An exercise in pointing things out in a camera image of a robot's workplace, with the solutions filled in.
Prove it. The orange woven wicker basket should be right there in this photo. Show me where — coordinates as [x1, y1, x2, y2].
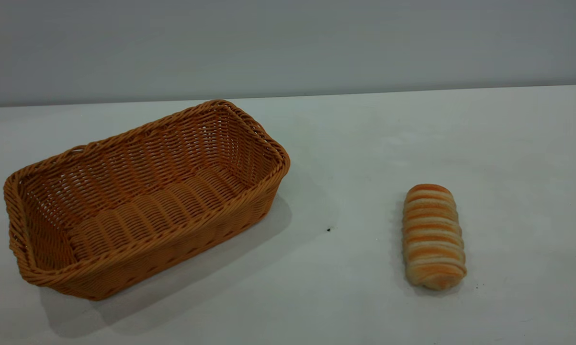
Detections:
[3, 99, 291, 301]

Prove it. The striped bread roll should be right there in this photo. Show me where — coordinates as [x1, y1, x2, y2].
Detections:
[402, 184, 467, 291]

